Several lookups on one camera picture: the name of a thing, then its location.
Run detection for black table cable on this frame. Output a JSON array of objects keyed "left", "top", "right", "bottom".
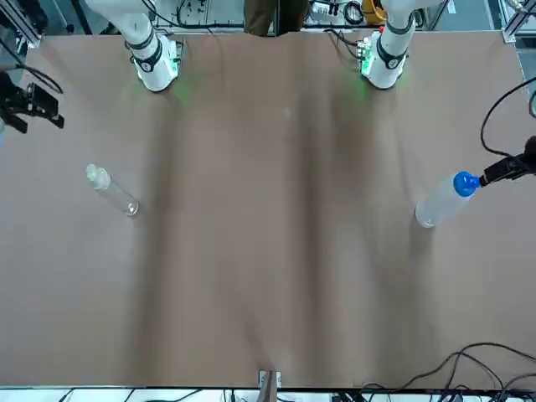
[{"left": 361, "top": 343, "right": 536, "bottom": 395}]

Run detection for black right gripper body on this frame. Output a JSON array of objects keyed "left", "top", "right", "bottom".
[{"left": 0, "top": 70, "right": 27, "bottom": 115}]

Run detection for aluminium frame post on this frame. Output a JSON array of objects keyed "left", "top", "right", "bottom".
[
  {"left": 501, "top": 0, "right": 536, "bottom": 44},
  {"left": 0, "top": 0, "right": 44, "bottom": 48}
]

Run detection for clear condiment bottle white cap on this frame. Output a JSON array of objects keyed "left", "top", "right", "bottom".
[{"left": 85, "top": 163, "right": 141, "bottom": 218}]

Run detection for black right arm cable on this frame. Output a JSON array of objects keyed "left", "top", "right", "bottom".
[{"left": 0, "top": 62, "right": 64, "bottom": 95}]

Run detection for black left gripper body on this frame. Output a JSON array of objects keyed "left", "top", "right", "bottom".
[{"left": 522, "top": 134, "right": 536, "bottom": 176}]

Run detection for person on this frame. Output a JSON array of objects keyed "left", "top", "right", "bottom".
[{"left": 242, "top": 0, "right": 311, "bottom": 37}]

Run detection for clear drink bottle blue cap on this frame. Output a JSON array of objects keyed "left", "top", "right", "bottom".
[{"left": 414, "top": 170, "right": 481, "bottom": 229}]

